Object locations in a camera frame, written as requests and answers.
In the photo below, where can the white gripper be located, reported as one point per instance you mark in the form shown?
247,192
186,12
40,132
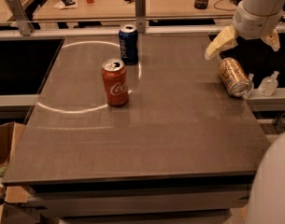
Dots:
253,22

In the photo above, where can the orange gold soda can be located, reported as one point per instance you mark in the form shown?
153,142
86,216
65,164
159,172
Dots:
233,77

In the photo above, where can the blue Pepsi can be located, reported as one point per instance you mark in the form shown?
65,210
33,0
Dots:
128,37

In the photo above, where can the red Coca-Cola can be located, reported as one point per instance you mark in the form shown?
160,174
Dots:
114,78

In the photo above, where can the clear sanitizer bottle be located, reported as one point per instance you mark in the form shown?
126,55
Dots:
269,84

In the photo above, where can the black mesh pen cup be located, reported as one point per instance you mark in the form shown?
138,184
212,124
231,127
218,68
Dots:
201,4

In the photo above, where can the cardboard box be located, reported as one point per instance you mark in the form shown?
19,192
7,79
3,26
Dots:
15,210

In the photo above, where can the middle metal bracket post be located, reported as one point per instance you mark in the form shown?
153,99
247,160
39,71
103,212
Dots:
140,15

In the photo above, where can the metal bracket post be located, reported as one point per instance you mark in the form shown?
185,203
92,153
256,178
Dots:
24,25
140,15

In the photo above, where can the left metal bracket post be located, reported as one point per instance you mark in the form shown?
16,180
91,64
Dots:
24,25

